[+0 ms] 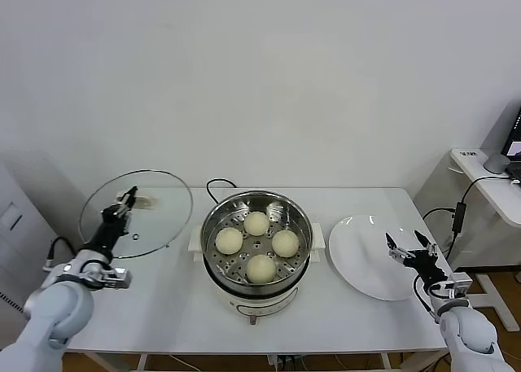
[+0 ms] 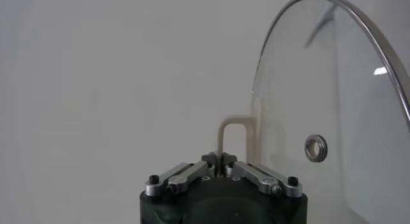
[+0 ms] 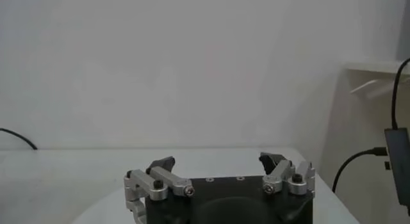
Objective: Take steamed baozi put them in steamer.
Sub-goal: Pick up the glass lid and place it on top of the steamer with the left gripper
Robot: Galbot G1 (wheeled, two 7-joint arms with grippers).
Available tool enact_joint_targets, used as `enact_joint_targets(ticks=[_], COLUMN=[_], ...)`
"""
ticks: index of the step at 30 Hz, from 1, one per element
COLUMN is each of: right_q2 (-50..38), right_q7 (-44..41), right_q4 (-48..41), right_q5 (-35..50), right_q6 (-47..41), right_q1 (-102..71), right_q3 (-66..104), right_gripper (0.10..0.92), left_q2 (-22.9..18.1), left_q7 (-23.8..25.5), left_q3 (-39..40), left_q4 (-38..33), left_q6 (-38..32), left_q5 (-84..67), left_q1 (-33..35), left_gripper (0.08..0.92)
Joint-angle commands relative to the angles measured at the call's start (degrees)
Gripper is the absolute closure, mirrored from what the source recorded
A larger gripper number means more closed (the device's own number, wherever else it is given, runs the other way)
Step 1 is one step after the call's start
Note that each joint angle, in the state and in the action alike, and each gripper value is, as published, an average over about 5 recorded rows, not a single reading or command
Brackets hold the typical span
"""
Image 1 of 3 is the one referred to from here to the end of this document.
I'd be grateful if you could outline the white power strip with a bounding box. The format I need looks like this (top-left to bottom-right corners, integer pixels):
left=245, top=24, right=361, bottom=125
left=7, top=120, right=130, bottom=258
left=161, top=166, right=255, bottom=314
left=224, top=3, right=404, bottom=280
left=266, top=353, right=298, bottom=368

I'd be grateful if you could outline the grey rounded desk gadget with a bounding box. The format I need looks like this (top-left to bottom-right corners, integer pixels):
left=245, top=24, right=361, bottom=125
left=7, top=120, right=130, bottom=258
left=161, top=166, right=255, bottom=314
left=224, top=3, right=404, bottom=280
left=483, top=152, right=510, bottom=175

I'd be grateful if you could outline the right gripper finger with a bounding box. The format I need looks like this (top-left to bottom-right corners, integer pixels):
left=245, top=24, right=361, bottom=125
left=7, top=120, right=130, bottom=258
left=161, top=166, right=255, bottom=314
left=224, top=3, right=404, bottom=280
left=414, top=230, right=439, bottom=263
left=385, top=232, right=415, bottom=267

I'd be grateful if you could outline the black cooker power cord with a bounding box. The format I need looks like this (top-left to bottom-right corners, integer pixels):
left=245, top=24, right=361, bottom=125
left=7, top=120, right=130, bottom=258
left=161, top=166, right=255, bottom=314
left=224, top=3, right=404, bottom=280
left=206, top=178, right=238, bottom=206

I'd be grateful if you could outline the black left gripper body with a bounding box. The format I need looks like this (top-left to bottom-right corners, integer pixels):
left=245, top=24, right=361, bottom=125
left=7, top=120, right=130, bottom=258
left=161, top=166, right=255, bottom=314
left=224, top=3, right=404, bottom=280
left=87, top=207, right=131, bottom=262

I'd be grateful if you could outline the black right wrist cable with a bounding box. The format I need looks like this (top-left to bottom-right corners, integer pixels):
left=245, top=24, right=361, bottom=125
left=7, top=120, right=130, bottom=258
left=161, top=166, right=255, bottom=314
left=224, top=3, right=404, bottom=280
left=412, top=274, right=439, bottom=320

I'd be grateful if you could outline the stainless steel steamer basket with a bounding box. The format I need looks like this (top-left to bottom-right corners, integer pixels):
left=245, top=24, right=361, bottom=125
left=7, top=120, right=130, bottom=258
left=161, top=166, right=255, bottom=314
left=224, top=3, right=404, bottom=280
left=201, top=190, right=314, bottom=290

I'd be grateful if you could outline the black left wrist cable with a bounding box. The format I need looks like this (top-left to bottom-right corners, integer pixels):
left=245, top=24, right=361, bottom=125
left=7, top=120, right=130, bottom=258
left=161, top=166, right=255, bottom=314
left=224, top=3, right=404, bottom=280
left=43, top=236, right=81, bottom=272

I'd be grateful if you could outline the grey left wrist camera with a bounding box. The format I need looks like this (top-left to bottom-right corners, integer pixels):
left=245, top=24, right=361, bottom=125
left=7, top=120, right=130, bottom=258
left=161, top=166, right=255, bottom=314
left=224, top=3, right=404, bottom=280
left=91, top=265, right=134, bottom=291

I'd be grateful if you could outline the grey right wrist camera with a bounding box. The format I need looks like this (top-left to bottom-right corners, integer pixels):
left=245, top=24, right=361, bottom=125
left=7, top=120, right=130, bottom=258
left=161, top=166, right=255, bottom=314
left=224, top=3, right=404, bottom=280
left=441, top=272, right=474, bottom=300

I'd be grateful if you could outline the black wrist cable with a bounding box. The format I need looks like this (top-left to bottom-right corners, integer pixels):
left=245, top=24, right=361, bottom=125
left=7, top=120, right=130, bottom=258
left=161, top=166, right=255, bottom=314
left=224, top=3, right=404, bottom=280
left=412, top=274, right=439, bottom=320
left=43, top=236, right=81, bottom=272

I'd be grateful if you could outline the white cabinet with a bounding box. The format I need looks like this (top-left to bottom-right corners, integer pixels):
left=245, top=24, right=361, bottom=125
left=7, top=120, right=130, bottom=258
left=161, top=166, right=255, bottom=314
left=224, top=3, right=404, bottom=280
left=0, top=160, right=85, bottom=336

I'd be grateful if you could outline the round glass pot lid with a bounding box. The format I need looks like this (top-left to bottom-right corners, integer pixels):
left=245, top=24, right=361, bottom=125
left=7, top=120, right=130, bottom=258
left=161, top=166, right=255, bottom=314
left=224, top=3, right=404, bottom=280
left=79, top=168, right=194, bottom=260

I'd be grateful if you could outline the black cable with adapter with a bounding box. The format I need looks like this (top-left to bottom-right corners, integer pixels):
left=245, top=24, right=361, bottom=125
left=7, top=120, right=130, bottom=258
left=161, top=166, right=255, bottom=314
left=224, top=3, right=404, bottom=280
left=421, top=176, right=521, bottom=263

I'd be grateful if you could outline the white round plate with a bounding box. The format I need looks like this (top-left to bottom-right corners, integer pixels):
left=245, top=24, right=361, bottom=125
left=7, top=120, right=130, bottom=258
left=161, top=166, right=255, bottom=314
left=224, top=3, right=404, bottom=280
left=328, top=215, right=429, bottom=302

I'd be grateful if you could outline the dark laptop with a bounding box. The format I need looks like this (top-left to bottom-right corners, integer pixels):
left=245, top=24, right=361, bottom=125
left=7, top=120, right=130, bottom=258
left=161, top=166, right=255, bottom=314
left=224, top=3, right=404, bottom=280
left=501, top=103, right=521, bottom=177

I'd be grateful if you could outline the cream electric cooker base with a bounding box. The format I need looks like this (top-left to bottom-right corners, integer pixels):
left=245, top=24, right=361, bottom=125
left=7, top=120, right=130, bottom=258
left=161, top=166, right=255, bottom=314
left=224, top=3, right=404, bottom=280
left=187, top=223, right=326, bottom=326

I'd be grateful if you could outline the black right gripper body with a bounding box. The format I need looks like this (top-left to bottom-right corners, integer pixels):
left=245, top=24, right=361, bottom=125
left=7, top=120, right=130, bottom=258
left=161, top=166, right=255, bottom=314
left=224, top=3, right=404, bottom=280
left=409, top=252, right=453, bottom=286

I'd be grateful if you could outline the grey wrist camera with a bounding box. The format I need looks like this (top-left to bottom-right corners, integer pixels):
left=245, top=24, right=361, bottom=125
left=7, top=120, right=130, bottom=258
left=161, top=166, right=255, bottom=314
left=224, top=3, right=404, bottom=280
left=91, top=265, right=134, bottom=291
left=441, top=272, right=474, bottom=300

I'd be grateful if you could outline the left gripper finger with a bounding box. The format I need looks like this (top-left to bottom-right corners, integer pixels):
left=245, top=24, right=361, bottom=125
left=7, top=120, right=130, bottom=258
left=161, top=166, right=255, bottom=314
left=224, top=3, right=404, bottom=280
left=120, top=186, right=138, bottom=219
left=106, top=189, right=132, bottom=217

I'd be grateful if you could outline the white steamed baozi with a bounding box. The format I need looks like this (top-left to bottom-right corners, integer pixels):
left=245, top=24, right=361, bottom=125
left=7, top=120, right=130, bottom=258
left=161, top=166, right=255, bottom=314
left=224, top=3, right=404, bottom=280
left=271, top=230, right=301, bottom=258
left=215, top=226, right=244, bottom=255
left=246, top=254, right=277, bottom=284
left=243, top=212, right=270, bottom=238

